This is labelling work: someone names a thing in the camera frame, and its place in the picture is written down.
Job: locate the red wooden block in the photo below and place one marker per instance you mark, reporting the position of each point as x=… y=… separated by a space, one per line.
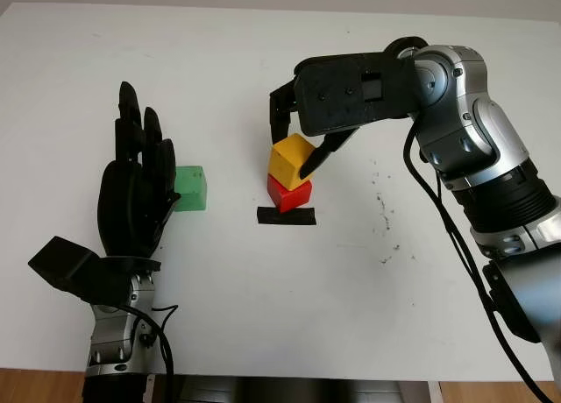
x=293 y=199

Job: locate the black tape strip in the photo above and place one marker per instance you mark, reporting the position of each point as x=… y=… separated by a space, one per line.
x=271 y=217

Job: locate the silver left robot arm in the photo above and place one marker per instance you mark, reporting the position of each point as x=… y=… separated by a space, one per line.
x=109 y=341

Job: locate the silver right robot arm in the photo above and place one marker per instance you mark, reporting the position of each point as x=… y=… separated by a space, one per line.
x=482 y=136

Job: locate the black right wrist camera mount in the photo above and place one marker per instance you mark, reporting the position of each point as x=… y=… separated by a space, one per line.
x=342 y=96

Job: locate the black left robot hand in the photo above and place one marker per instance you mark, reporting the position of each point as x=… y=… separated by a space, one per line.
x=127 y=201

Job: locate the dark robot torso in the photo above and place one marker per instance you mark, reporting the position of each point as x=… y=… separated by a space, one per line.
x=307 y=390

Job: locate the green wooden block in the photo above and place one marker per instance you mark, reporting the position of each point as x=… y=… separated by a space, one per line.
x=193 y=193

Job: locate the yellow wooden block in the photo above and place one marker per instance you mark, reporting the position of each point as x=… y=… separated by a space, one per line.
x=287 y=162

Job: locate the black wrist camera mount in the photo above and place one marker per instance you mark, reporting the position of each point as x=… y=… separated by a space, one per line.
x=342 y=96
x=66 y=263

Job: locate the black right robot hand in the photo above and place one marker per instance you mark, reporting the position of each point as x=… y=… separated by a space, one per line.
x=317 y=157

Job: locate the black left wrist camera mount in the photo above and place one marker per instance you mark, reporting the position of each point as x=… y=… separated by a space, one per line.
x=66 y=263

